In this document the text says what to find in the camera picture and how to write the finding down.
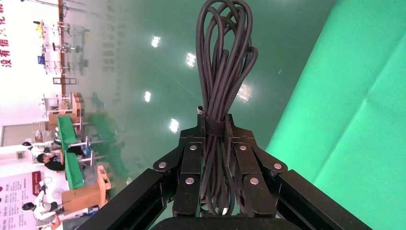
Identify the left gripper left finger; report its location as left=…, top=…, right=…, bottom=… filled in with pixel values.
left=153, top=114, right=206, bottom=217

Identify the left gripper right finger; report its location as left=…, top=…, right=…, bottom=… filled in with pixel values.
left=225, top=114, right=288, bottom=219

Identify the black data cable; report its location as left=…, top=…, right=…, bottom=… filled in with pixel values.
left=195, top=0, right=259, bottom=217

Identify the wooden crate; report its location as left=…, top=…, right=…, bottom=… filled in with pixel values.
left=96, top=164, right=112, bottom=199

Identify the brown cardboard carton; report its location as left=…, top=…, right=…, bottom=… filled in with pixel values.
left=61, top=184, right=102, bottom=214

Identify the green covered work table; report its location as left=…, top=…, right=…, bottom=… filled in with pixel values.
left=56, top=115, right=79, bottom=154
left=64, top=152, right=85, bottom=190

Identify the wooden desk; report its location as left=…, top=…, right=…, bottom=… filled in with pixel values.
left=43, top=92, right=86, bottom=131

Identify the person in black shirt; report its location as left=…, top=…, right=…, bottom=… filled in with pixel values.
left=36, top=153, right=66, bottom=173

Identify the person in white shirt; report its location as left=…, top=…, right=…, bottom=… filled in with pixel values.
left=21, top=141, right=55, bottom=157

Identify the white humanoid robot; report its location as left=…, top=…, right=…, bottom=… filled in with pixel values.
left=21, top=181, right=61, bottom=224

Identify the metal equipment shelf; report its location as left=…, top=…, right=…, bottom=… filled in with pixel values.
left=33, top=19, right=90, bottom=78

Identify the white and red poster board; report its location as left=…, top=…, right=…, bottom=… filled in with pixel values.
left=0, top=171, right=43, bottom=230

